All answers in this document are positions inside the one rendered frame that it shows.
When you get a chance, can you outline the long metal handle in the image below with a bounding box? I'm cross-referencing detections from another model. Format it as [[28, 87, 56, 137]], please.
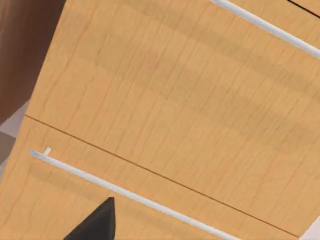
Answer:
[[209, 0, 320, 60], [29, 147, 242, 240]]

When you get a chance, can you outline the dark brown wooden cabinet side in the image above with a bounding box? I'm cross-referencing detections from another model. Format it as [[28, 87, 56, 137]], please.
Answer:
[[0, 0, 66, 125]]

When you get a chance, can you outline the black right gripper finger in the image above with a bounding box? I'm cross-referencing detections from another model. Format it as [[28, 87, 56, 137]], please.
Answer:
[[63, 196, 117, 240]]

